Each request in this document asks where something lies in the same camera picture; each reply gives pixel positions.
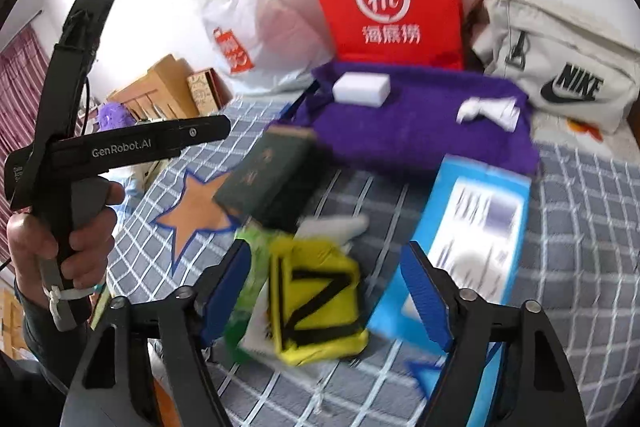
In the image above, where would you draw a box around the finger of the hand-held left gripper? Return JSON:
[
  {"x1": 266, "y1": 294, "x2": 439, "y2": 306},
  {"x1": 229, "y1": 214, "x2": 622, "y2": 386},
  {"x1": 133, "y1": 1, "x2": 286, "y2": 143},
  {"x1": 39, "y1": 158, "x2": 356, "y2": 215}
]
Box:
[{"x1": 142, "y1": 115, "x2": 232, "y2": 148}]

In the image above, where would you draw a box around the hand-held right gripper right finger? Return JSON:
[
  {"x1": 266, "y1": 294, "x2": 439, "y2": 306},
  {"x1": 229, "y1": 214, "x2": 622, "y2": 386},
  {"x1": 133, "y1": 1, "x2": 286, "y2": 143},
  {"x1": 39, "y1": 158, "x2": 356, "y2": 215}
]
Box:
[{"x1": 402, "y1": 241, "x2": 588, "y2": 427}]

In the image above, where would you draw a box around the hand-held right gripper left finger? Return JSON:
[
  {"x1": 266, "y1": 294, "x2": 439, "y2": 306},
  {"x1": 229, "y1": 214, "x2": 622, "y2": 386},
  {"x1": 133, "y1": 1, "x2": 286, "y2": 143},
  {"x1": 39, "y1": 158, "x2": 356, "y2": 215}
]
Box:
[{"x1": 62, "y1": 241, "x2": 252, "y2": 427}]

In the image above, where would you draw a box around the green snack packet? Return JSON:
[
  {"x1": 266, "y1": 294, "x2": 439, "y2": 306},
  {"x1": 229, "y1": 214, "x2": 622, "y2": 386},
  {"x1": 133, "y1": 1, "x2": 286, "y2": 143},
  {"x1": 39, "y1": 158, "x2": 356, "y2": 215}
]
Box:
[{"x1": 222, "y1": 227, "x2": 282, "y2": 364}]

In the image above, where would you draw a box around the yellow pouch with black straps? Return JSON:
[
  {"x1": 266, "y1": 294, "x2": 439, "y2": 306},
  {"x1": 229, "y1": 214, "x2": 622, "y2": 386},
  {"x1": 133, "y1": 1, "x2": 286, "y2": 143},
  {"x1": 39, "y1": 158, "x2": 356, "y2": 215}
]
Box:
[{"x1": 267, "y1": 236, "x2": 369, "y2": 366}]

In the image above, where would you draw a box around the white glove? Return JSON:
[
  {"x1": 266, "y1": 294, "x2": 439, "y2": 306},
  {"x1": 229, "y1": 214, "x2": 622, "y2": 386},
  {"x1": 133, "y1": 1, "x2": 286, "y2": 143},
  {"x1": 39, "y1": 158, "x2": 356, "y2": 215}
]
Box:
[{"x1": 295, "y1": 213, "x2": 371, "y2": 254}]

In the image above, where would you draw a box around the person's left forearm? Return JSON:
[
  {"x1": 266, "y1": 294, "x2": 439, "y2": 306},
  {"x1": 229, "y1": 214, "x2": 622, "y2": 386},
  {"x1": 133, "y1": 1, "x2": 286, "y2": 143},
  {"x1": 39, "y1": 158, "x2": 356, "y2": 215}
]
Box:
[{"x1": 12, "y1": 274, "x2": 108, "y2": 360}]

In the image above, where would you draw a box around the person's left hand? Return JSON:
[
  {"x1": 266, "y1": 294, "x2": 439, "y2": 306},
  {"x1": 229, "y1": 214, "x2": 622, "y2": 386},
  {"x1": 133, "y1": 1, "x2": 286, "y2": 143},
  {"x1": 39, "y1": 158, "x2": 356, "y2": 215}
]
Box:
[{"x1": 7, "y1": 181, "x2": 126, "y2": 295}]

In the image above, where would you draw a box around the patterned gift box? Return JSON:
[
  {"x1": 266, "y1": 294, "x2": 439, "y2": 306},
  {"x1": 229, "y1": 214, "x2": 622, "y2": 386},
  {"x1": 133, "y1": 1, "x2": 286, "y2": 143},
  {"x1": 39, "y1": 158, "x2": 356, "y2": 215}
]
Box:
[{"x1": 187, "y1": 67, "x2": 234, "y2": 116}]

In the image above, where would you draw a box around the red striped curtain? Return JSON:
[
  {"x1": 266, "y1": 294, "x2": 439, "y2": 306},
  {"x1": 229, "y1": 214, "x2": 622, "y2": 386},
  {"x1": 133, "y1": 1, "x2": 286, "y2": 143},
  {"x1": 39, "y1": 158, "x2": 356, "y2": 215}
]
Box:
[{"x1": 0, "y1": 24, "x2": 51, "y2": 212}]

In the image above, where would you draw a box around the purple fluffy toy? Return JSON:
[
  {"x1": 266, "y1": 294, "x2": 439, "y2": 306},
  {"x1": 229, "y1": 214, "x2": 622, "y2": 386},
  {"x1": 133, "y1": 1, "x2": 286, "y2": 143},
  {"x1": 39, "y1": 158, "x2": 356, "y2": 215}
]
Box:
[{"x1": 97, "y1": 102, "x2": 136, "y2": 131}]

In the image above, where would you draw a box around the dark green book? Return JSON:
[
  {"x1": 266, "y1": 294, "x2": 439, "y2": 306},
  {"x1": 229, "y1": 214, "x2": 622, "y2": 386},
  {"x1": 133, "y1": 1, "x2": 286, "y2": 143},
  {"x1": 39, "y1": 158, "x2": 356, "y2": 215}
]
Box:
[{"x1": 212, "y1": 126, "x2": 319, "y2": 233}]

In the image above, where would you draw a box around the blue cardboard box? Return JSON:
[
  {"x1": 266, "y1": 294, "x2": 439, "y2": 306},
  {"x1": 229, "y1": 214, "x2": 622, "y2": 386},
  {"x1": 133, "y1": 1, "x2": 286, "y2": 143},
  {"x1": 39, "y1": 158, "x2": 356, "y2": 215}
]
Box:
[{"x1": 367, "y1": 154, "x2": 532, "y2": 360}]

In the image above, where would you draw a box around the plaid star bed sheet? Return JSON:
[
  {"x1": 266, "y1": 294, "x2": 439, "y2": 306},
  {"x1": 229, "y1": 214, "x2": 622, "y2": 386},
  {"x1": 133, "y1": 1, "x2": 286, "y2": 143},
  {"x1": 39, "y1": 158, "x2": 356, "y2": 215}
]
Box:
[{"x1": 90, "y1": 94, "x2": 640, "y2": 427}]

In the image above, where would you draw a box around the white plastic shopping bag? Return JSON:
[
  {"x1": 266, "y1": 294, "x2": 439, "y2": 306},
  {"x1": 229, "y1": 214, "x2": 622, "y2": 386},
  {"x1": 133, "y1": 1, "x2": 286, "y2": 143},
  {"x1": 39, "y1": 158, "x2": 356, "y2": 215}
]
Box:
[{"x1": 185, "y1": 0, "x2": 335, "y2": 96}]

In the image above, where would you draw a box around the purple towel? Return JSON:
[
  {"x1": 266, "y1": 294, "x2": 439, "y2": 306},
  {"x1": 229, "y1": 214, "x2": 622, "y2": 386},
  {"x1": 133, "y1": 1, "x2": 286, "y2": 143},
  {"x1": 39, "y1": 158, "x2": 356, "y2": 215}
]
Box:
[{"x1": 270, "y1": 61, "x2": 542, "y2": 176}]

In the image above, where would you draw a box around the white sponge block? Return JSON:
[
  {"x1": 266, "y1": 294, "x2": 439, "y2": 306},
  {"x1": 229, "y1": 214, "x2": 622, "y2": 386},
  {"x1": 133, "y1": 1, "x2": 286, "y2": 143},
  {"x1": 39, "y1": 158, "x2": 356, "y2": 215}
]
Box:
[{"x1": 332, "y1": 73, "x2": 391, "y2": 106}]

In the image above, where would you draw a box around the white crumpled paper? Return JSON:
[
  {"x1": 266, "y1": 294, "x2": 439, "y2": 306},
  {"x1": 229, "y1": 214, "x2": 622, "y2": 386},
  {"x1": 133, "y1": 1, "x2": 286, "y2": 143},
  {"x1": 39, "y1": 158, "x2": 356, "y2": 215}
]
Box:
[{"x1": 456, "y1": 96, "x2": 519, "y2": 130}]

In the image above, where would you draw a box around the beige sling bag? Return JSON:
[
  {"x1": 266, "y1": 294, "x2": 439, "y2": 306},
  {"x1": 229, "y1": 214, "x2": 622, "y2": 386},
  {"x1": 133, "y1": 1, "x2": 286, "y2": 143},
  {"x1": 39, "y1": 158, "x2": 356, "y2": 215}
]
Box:
[{"x1": 469, "y1": 0, "x2": 640, "y2": 136}]

